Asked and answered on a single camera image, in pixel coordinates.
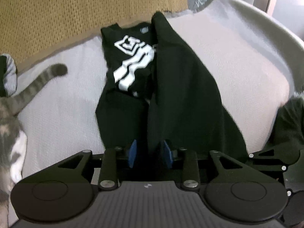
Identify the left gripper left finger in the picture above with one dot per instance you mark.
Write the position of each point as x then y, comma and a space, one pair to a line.
112, 159

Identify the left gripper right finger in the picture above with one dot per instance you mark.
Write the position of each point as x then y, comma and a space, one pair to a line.
184, 164

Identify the black printed sweatshirt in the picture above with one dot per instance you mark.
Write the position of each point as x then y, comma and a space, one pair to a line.
158, 90

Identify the grey tabby cat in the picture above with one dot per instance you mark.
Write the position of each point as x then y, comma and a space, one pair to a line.
13, 137

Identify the black grey folded garment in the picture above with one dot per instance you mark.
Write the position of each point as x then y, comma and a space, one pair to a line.
8, 76

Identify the woven tan upright mattress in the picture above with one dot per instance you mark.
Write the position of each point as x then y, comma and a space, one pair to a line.
34, 29

